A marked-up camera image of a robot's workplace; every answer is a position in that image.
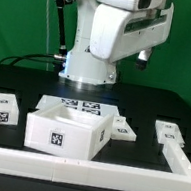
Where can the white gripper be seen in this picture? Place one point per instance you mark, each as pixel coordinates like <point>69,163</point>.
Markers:
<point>117,33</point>

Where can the white cabinet body box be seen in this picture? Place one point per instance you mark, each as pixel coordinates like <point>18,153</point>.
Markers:
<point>67,132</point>

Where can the white cabinet top block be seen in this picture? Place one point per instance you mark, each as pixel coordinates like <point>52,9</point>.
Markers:
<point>9,111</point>

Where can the white U-shaped fence frame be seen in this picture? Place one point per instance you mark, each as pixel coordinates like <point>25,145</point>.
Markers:
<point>102,175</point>

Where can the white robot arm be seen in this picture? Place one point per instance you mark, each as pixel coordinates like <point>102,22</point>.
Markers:
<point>81,67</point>

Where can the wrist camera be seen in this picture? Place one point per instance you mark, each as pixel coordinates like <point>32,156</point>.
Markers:
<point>143,58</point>

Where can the white tag base sheet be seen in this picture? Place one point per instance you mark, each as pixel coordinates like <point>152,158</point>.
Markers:
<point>80,105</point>

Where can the white cabinet door panel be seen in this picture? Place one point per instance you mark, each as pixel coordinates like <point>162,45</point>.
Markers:
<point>121,130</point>
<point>168,130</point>

